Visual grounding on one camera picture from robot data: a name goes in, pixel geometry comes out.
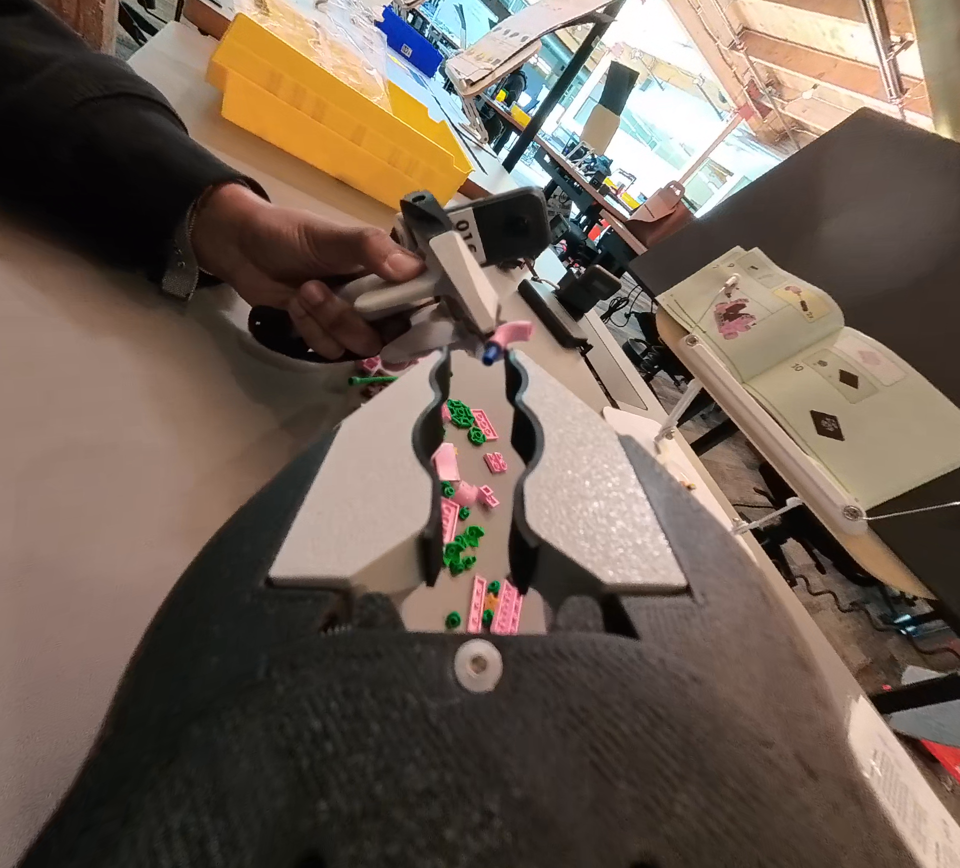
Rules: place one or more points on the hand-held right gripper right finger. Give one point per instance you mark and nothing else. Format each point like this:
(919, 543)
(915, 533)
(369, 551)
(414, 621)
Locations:
(600, 515)

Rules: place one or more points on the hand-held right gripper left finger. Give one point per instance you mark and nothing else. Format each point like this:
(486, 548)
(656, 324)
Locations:
(360, 508)

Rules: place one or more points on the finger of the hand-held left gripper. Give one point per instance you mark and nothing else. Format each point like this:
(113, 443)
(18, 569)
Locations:
(465, 283)

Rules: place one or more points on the pink curved toy tube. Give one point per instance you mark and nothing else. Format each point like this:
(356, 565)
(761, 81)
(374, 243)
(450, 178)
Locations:
(514, 333)

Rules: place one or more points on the blue toy pin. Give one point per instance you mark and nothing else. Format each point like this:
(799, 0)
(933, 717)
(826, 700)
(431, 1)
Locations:
(490, 353)

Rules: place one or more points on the person's left forearm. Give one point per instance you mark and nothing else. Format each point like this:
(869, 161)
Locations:
(82, 117)

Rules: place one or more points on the person's left hand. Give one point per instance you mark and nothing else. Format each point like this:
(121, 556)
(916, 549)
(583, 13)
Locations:
(277, 245)

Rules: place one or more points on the work desk with black legs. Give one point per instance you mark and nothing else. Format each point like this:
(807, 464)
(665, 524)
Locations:
(577, 170)

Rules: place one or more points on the black flat device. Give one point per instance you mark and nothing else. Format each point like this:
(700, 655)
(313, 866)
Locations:
(555, 316)

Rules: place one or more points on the green toy stem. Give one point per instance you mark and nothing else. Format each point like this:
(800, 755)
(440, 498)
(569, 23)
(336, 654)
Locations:
(371, 380)

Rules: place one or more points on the scattered pink toy bricks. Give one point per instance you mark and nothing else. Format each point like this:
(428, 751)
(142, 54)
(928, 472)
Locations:
(506, 609)

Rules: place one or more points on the brown bag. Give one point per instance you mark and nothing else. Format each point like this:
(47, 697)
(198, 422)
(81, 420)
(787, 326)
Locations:
(664, 204)

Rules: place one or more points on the white book stand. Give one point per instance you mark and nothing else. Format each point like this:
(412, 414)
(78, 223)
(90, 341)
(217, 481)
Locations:
(772, 436)

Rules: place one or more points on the black pole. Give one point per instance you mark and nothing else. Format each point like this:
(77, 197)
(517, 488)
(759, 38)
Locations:
(585, 50)

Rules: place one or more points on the cardboard book stand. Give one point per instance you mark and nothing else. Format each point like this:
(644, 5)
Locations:
(525, 31)

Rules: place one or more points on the yellow plastic bin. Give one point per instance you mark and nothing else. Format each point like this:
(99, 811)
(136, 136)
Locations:
(322, 125)

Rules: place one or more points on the small blue plastic bin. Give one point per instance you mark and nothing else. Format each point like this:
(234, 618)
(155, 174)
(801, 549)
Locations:
(409, 39)

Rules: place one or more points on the open instruction booklet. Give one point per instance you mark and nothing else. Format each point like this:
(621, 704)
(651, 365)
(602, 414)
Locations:
(825, 388)

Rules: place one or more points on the dark partition panel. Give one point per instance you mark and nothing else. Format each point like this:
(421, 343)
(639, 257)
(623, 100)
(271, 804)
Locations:
(825, 207)

